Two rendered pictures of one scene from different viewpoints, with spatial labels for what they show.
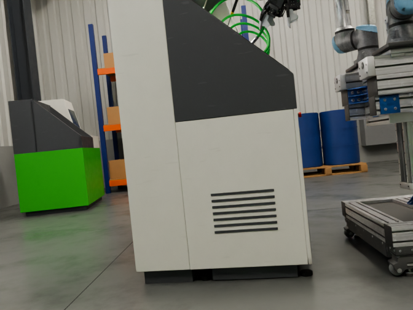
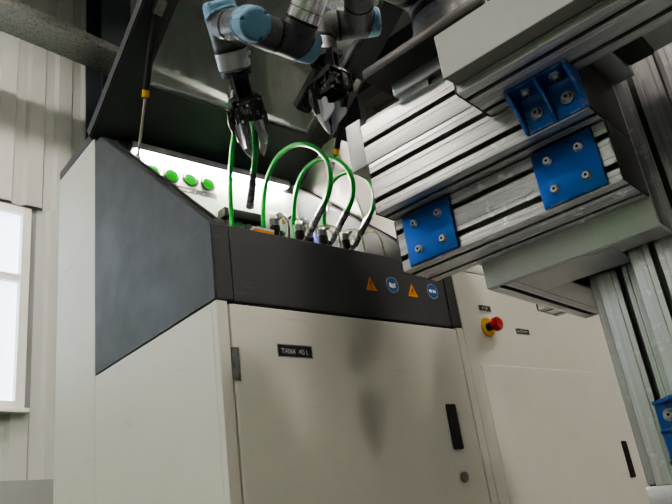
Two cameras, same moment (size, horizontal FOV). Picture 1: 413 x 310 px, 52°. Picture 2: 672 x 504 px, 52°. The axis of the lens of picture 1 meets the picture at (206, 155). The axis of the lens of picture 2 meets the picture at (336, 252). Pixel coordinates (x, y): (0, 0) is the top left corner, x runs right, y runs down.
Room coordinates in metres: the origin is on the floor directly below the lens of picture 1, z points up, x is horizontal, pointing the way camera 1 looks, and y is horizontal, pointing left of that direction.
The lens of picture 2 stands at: (1.12, -1.34, 0.36)
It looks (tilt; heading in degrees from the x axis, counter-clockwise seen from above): 22 degrees up; 37
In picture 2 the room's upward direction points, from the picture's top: 8 degrees counter-clockwise
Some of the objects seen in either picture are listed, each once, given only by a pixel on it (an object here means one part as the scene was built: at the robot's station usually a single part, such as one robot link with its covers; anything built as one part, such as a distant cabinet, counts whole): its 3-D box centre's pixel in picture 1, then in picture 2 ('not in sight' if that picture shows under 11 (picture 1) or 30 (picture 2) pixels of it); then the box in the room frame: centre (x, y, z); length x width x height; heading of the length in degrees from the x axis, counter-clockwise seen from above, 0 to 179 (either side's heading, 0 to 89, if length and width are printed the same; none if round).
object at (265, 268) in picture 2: not in sight; (345, 284); (2.30, -0.48, 0.87); 0.62 x 0.04 x 0.16; 169
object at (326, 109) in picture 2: (292, 18); (328, 112); (2.27, -0.53, 1.29); 0.06 x 0.03 x 0.09; 79
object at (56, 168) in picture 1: (61, 152); not in sight; (6.04, 2.03, 0.77); 1.30 x 0.85 x 1.55; 4
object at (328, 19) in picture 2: not in sight; (320, 27); (2.29, -0.53, 1.55); 0.09 x 0.08 x 0.11; 130
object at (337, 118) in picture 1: (321, 143); not in sight; (7.14, -1.93, 0.51); 1.20 x 0.85 x 1.02; 84
